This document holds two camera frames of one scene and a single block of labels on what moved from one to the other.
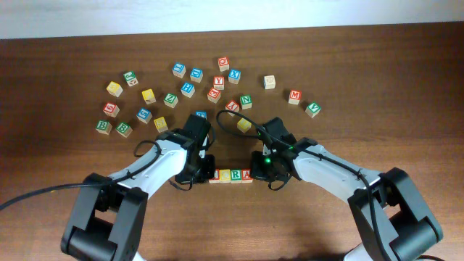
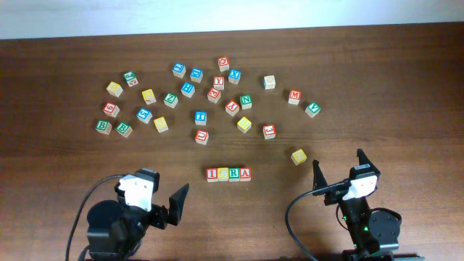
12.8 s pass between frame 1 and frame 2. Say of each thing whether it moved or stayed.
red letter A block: stayed
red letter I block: stayed
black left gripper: moved
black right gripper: moved
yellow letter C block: stayed
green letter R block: stayed
